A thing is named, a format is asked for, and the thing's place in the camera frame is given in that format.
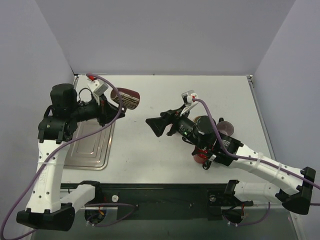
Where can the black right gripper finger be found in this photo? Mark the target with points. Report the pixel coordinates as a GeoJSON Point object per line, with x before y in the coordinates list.
{"type": "Point", "coordinates": [172, 113]}
{"type": "Point", "coordinates": [158, 124]}

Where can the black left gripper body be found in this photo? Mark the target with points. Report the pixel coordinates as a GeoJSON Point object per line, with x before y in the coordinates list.
{"type": "Point", "coordinates": [103, 110]}

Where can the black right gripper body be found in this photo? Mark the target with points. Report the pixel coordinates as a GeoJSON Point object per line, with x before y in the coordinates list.
{"type": "Point", "coordinates": [170, 122]}

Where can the brown striped mug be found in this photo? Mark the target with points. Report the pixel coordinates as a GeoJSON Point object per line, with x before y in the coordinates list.
{"type": "Point", "coordinates": [130, 98]}

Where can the red mug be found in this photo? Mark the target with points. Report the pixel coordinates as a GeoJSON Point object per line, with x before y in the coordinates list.
{"type": "Point", "coordinates": [201, 157]}

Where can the lavender mug with black handle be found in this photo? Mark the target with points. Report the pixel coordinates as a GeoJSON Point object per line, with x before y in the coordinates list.
{"type": "Point", "coordinates": [225, 127]}

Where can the pink mug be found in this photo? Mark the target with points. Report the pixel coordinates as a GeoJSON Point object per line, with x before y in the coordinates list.
{"type": "Point", "coordinates": [170, 127]}

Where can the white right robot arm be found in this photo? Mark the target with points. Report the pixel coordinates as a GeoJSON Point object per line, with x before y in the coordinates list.
{"type": "Point", "coordinates": [291, 187]}

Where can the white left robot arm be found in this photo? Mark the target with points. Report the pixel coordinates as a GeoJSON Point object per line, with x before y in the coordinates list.
{"type": "Point", "coordinates": [46, 210]}

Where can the stainless steel tray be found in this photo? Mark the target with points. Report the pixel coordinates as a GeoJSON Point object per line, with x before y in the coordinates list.
{"type": "Point", "coordinates": [90, 153]}

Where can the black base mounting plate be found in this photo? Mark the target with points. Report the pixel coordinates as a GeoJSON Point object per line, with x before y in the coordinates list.
{"type": "Point", "coordinates": [187, 201]}

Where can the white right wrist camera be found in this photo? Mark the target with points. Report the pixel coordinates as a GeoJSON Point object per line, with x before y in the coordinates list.
{"type": "Point", "coordinates": [189, 101]}

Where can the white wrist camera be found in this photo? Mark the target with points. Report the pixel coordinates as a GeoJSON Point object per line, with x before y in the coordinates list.
{"type": "Point", "coordinates": [189, 101]}
{"type": "Point", "coordinates": [97, 87]}

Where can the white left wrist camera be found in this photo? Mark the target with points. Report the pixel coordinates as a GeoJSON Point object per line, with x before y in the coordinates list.
{"type": "Point", "coordinates": [97, 87]}

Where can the aluminium table edge rail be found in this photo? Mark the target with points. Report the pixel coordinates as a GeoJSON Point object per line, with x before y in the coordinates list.
{"type": "Point", "coordinates": [257, 138]}

